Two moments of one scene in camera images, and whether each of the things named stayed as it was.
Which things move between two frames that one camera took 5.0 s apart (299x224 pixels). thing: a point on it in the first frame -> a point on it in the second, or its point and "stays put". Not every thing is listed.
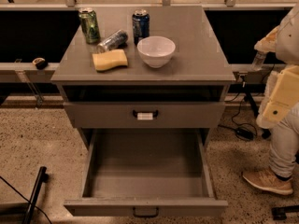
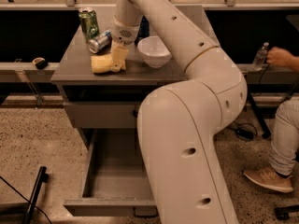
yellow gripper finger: (267, 44) -> (119, 57)
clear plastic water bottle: (259, 60) stays put
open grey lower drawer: (147, 173) stays put
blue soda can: (140, 24) stays put
